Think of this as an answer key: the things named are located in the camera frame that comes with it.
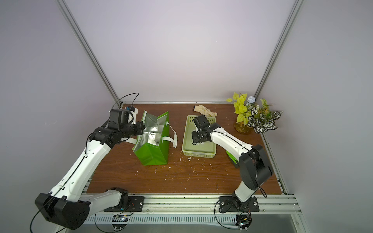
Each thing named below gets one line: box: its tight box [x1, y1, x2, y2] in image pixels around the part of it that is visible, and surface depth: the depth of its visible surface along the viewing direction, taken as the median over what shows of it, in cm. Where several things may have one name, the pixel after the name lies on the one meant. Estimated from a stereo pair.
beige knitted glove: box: [193, 104, 218, 118], surface depth 116 cm
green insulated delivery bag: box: [132, 110, 178, 167], surface depth 83 cm
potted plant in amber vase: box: [225, 92, 284, 135], surface depth 85 cm
